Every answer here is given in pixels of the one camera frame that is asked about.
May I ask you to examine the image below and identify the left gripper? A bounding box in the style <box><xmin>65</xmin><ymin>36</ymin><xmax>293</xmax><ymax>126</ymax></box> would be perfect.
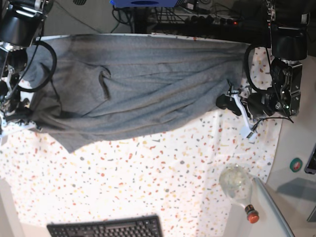
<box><xmin>216</xmin><ymin>93</ymin><xmax>276</xmax><ymax>120</ymax></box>

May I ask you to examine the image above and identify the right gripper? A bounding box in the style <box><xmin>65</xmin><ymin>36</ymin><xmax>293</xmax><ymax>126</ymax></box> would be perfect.
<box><xmin>0</xmin><ymin>96</ymin><xmax>32</xmax><ymax>123</ymax></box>

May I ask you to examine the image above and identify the grey t-shirt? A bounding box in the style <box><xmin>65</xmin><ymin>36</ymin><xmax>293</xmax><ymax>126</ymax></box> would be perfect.
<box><xmin>30</xmin><ymin>35</ymin><xmax>247</xmax><ymax>153</ymax></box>

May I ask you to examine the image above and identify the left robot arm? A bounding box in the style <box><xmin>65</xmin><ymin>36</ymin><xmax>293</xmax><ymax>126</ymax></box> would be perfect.
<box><xmin>216</xmin><ymin>0</ymin><xmax>316</xmax><ymax>120</ymax></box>

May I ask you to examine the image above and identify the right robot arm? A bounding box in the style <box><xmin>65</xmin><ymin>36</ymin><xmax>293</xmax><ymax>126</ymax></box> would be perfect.
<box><xmin>0</xmin><ymin>0</ymin><xmax>57</xmax><ymax>125</ymax></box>

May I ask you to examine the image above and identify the clear glass bottle red cap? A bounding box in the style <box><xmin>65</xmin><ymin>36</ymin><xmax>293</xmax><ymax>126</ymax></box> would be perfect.
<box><xmin>219</xmin><ymin>164</ymin><xmax>260</xmax><ymax>224</ymax></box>

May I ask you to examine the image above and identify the black power strip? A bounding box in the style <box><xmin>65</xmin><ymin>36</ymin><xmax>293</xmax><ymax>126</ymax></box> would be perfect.
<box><xmin>185</xmin><ymin>15</ymin><xmax>238</xmax><ymax>26</ymax></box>

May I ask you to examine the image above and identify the terrazzo patterned tablecloth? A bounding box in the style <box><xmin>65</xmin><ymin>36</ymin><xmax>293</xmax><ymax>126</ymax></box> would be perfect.
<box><xmin>0</xmin><ymin>107</ymin><xmax>282</xmax><ymax>237</ymax></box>

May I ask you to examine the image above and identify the green and red tape roll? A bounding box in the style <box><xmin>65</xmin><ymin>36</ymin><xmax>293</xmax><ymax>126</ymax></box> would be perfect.
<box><xmin>289</xmin><ymin>158</ymin><xmax>303</xmax><ymax>173</ymax></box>

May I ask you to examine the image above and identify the dark phone on table edge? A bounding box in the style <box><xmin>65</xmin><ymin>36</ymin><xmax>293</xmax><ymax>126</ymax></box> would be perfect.
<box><xmin>304</xmin><ymin>146</ymin><xmax>316</xmax><ymax>175</ymax></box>

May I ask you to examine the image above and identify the blue box with oval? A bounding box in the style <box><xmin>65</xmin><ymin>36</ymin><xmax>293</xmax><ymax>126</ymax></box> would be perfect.
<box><xmin>110</xmin><ymin>0</ymin><xmax>184</xmax><ymax>8</ymax></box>

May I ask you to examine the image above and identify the black computer keyboard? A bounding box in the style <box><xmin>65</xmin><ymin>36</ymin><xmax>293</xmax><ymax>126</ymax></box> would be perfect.
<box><xmin>46</xmin><ymin>215</ymin><xmax>163</xmax><ymax>237</ymax></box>

